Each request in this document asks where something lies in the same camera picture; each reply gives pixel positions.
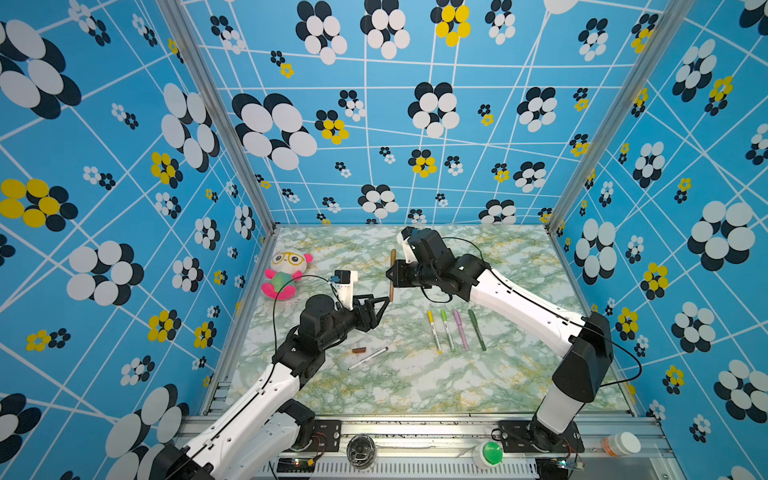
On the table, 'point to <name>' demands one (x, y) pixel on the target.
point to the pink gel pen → (460, 325)
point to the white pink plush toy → (287, 265)
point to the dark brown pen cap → (359, 350)
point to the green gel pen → (477, 329)
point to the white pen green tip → (445, 320)
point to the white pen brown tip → (368, 358)
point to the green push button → (493, 453)
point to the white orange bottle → (621, 443)
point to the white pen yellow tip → (431, 319)
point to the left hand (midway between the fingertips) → (382, 300)
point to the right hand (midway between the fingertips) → (390, 273)
